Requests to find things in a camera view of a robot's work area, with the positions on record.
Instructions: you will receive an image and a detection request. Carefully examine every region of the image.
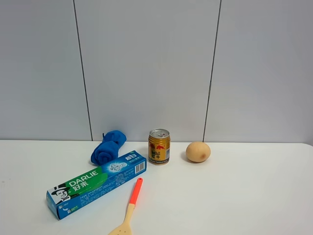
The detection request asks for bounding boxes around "wooden spatula orange handle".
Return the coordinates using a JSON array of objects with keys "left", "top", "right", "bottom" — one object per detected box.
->
[{"left": 109, "top": 178, "right": 143, "bottom": 235}]

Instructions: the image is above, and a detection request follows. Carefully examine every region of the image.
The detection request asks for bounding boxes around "gold Red Bull can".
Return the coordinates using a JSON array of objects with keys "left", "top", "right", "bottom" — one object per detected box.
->
[{"left": 148, "top": 128, "right": 171, "bottom": 165}]

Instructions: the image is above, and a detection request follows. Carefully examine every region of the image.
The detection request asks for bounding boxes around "tan round fruit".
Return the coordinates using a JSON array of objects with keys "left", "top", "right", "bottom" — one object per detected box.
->
[{"left": 185, "top": 142, "right": 211, "bottom": 163}]

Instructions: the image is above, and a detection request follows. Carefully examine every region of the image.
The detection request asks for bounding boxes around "rolled blue cloth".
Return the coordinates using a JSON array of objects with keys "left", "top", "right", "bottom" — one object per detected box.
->
[{"left": 90, "top": 130, "right": 127, "bottom": 165}]

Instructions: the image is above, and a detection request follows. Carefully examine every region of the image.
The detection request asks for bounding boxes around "Darlie toothpaste box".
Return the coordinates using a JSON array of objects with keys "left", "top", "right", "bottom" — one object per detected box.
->
[{"left": 46, "top": 150, "right": 147, "bottom": 219}]

